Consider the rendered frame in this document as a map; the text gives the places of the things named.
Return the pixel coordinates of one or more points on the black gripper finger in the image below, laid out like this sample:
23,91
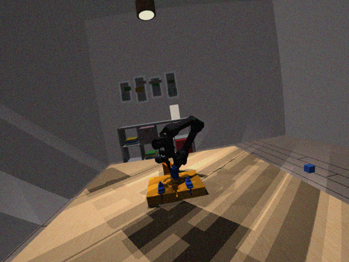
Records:
168,165
175,161

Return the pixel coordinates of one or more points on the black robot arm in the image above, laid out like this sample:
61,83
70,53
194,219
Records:
172,130

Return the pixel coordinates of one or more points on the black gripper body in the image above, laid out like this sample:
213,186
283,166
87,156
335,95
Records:
170,153

